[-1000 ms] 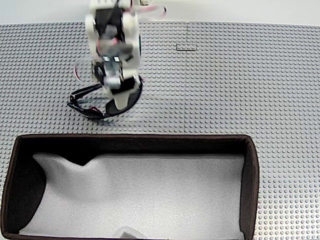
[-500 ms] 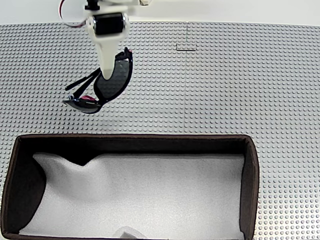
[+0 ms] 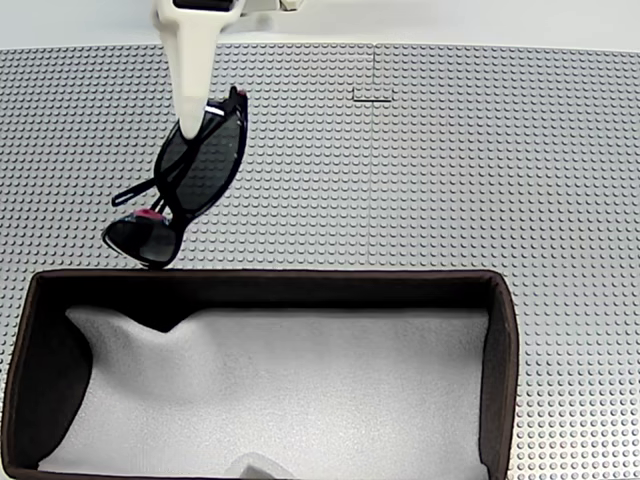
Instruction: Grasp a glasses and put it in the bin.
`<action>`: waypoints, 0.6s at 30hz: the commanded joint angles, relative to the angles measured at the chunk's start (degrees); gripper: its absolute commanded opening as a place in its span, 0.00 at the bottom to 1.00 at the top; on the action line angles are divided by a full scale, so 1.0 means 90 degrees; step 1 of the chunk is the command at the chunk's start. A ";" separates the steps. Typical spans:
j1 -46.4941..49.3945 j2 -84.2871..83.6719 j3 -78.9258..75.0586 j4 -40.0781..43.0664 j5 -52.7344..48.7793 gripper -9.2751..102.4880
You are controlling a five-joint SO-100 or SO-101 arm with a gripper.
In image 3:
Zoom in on black sunglasses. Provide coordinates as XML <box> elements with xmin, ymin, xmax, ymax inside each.
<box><xmin>101</xmin><ymin>85</ymin><xmax>250</xmax><ymax>271</ymax></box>

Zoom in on small grey brick plate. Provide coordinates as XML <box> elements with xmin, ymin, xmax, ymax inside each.
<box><xmin>352</xmin><ymin>85</ymin><xmax>394</xmax><ymax>104</ymax></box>

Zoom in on grey studded baseplate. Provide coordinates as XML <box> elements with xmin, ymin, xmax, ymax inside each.
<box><xmin>0</xmin><ymin>42</ymin><xmax>377</xmax><ymax>391</ymax></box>
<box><xmin>367</xmin><ymin>42</ymin><xmax>640</xmax><ymax>480</ymax></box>

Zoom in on brown woven bin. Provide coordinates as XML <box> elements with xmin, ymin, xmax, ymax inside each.
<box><xmin>0</xmin><ymin>268</ymin><xmax>522</xmax><ymax>480</ymax></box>

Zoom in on white foam sheet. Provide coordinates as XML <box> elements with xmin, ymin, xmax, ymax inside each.
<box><xmin>37</xmin><ymin>305</ymin><xmax>491</xmax><ymax>480</ymax></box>

